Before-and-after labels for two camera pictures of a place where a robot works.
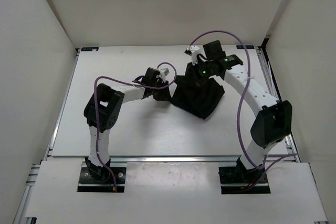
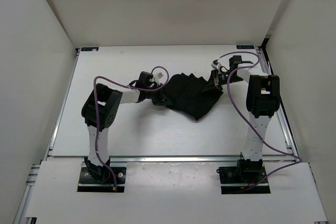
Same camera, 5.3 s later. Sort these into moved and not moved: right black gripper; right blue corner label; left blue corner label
Moved: right black gripper
Not moved: left blue corner label; right blue corner label
